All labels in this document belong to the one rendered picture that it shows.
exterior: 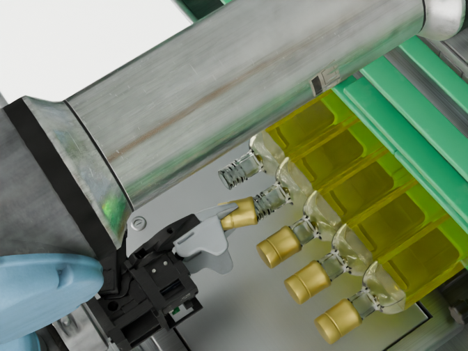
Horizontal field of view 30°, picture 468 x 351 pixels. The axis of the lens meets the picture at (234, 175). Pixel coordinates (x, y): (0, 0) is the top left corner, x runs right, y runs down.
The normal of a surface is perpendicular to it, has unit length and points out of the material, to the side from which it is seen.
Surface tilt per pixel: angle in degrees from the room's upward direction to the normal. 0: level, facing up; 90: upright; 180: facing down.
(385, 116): 90
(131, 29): 90
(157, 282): 90
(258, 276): 90
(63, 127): 132
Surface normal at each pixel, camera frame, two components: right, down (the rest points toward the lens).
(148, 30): -0.09, -0.50
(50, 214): 0.35, 0.23
